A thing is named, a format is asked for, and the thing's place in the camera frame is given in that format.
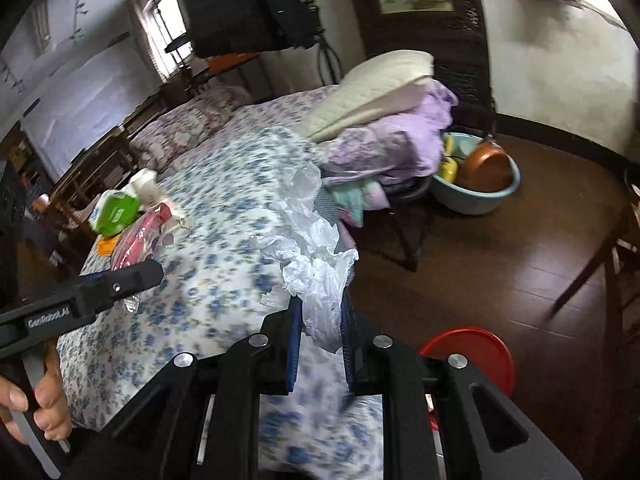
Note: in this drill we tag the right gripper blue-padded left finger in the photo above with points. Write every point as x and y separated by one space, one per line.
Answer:
199 418

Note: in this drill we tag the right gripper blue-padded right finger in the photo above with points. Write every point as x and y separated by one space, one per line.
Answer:
443 419

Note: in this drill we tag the green tea carton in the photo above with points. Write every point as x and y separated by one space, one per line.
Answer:
114 211

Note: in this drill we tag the white plastic bag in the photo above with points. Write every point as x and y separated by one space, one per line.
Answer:
305 245

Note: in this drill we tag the person's left hand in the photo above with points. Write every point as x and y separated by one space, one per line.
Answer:
52 415

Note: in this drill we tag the orange purple small box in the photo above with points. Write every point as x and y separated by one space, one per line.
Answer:
105 245

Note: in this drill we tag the red plastic waste basket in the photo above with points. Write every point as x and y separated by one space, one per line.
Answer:
483 348

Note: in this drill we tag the wooden bedside chair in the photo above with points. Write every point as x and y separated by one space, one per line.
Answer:
106 165

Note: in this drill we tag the red snack wrapper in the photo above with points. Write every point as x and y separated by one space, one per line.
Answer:
157 229

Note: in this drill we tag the blue floral bed sheet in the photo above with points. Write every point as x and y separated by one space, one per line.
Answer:
210 297

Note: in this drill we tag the white paper cup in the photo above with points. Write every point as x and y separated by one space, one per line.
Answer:
144 187

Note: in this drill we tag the pink floral rolled quilt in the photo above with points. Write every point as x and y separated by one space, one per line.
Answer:
187 126

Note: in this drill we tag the black folding stool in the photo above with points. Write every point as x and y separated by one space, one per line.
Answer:
398 232

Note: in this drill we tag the teal plastic wash basin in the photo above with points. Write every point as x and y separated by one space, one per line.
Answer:
460 199

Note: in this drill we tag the yellow item in basin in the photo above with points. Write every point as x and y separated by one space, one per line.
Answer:
448 166

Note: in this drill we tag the copper coloured pan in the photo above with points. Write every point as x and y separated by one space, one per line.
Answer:
487 169

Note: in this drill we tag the purple floral folded bedding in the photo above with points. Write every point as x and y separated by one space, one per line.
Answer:
389 151

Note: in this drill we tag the purple floral bed sheet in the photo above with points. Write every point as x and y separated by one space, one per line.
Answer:
286 111

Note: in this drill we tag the white quilted pillow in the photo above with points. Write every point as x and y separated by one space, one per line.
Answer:
388 84

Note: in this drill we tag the black jacket on rack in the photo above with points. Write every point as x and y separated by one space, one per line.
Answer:
222 27

